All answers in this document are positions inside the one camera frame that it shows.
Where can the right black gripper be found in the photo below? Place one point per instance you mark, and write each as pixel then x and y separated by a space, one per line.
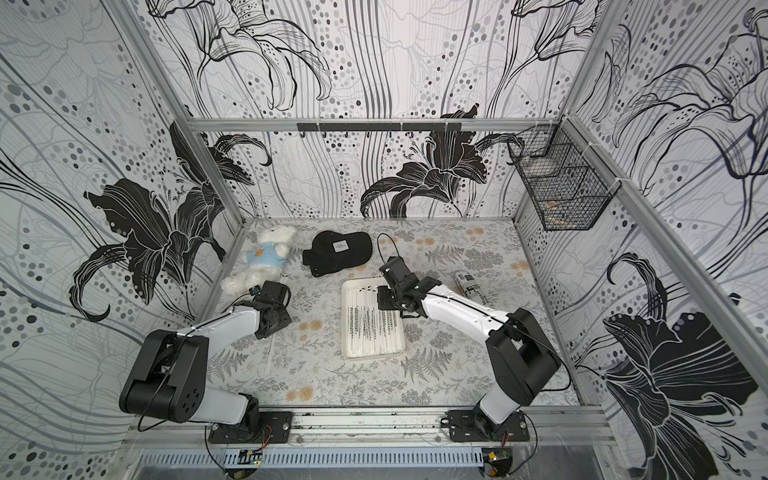
pixel 398 278

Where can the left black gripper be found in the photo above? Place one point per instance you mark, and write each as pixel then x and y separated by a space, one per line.
pixel 282 310

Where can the straw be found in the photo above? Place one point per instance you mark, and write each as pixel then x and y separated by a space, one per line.
pixel 351 330

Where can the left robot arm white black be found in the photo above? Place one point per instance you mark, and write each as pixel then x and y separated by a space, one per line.
pixel 169 376

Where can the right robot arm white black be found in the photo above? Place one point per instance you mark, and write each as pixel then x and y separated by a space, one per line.
pixel 522 359

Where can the white storage tray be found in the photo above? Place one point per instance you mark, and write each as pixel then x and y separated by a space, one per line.
pixel 379 334

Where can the white teddy bear blue shirt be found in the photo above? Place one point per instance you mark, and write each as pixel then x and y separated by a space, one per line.
pixel 265 262

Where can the small remote device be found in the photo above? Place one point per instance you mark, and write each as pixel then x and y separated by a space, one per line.
pixel 470 287

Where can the black cap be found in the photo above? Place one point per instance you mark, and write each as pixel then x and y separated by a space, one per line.
pixel 332 252

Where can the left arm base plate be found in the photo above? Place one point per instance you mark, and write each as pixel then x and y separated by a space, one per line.
pixel 264 428

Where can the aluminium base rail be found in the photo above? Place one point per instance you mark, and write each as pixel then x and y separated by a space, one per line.
pixel 337 427

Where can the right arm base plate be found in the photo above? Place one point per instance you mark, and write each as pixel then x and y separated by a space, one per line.
pixel 466 425

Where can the white cable duct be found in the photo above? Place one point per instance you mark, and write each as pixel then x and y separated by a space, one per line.
pixel 294 458

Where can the black wall bar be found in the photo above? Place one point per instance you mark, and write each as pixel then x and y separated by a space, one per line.
pixel 379 127

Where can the black wire basket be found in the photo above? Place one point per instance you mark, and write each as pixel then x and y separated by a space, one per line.
pixel 556 164

